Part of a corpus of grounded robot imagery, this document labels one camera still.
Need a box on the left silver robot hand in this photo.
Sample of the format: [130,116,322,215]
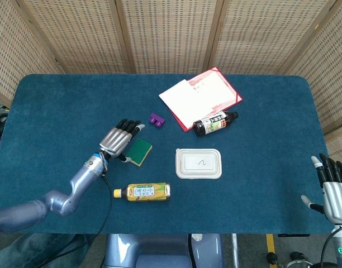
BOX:
[99,119,146,163]

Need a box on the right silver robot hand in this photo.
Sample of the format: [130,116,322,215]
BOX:
[301,153,342,226]

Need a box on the green and yellow sponge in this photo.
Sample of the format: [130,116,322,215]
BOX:
[125,137,154,168]

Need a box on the white food container lid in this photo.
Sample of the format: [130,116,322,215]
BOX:
[175,147,223,180]

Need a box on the purple toy building block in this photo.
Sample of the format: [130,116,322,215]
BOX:
[148,112,165,129]

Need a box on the yellow corn tea bottle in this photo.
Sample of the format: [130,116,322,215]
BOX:
[113,182,172,203]

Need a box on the blue table cloth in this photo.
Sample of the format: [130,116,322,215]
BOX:
[0,74,335,235]

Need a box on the white paper sheet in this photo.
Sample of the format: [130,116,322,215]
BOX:
[159,71,236,130]

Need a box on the dark sauce bottle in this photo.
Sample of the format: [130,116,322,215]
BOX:
[193,111,239,137]

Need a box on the red document folder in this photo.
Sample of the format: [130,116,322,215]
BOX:
[169,66,244,132]

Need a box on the silver metal table leg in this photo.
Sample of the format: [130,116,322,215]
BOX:
[231,233,240,268]

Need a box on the woven folding screen panel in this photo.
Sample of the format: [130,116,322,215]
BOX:
[210,0,338,75]
[278,0,342,135]
[16,0,135,75]
[115,0,226,75]
[0,0,64,106]

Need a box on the blue-grey robot torso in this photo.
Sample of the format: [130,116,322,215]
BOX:
[103,233,225,268]

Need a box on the blue denim fabric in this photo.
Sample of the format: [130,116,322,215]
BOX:
[0,233,98,268]

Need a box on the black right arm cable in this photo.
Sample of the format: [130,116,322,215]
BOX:
[320,227,341,268]

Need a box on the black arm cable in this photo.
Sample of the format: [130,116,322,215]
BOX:
[320,227,341,268]
[45,160,113,268]

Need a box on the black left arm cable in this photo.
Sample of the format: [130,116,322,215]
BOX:
[45,160,113,268]

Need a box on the chrome base ring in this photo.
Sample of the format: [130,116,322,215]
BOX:
[284,259,314,268]

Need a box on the black cable bundle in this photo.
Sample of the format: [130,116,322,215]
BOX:
[0,104,10,149]

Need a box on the black torso cable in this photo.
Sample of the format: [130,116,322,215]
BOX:
[187,233,202,268]

